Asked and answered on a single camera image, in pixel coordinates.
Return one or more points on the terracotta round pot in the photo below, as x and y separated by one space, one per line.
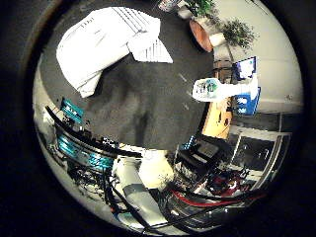
200 35

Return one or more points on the blue storage box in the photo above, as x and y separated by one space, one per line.
247 101

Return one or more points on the grey-green bushy potted plant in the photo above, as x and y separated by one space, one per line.
237 33

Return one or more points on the green leafy potted plant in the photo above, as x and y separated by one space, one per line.
201 7

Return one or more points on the teal striped equipment rack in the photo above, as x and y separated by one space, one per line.
82 152

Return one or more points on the blue framed monitor screen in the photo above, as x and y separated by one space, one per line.
245 67

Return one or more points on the white striped cloth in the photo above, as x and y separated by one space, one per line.
98 42

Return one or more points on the black glass door cabinet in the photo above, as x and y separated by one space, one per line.
255 153

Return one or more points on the light wooden side table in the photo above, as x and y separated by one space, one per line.
217 121

